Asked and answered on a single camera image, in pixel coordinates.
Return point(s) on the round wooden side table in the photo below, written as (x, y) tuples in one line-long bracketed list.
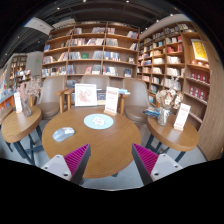
[(182, 141), (17, 126)]

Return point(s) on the left beige armchair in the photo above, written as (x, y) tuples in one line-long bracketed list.
[(51, 100)]

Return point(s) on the large wooden back bookshelf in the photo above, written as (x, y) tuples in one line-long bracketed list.
[(92, 48)]

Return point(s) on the yellow framed poster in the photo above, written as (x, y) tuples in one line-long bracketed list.
[(199, 50)]

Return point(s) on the right wooden wall bookshelf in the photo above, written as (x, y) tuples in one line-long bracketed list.
[(167, 53)]

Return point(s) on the middle beige armchair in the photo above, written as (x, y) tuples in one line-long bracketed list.
[(100, 81)]

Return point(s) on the glass vase with dried flowers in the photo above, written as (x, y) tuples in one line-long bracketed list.
[(168, 99)]

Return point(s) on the right white sign card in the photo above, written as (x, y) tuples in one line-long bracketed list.
[(182, 116)]

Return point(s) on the white framed picture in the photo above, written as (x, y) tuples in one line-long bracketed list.
[(85, 95)]

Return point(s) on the white standing sign card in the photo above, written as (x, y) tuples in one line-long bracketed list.
[(112, 94)]

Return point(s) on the right beige armchair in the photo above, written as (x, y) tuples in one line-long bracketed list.
[(137, 101)]

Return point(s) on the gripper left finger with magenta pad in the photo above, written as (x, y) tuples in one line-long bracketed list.
[(70, 167)]

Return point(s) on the round light blue coaster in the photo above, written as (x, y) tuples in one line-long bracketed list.
[(98, 121)]

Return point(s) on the beige armchair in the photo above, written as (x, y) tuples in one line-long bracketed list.
[(51, 100), (137, 101), (100, 81)]

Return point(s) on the far left wooden bookshelf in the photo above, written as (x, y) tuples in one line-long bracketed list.
[(18, 72)]

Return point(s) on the stack of books on chair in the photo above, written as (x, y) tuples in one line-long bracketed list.
[(152, 111)]

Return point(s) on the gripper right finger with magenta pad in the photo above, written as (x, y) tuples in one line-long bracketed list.
[(152, 166)]

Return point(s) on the left vase with dried flowers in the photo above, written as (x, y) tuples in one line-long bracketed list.
[(26, 91)]

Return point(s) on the right round wooden side table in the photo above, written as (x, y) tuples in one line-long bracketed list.
[(182, 141)]

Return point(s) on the left white sign card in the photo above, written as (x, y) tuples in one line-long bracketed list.
[(17, 101)]

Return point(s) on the round wooden centre table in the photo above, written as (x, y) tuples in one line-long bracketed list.
[(110, 148)]

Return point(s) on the left round wooden side table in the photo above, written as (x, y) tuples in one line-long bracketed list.
[(17, 126)]

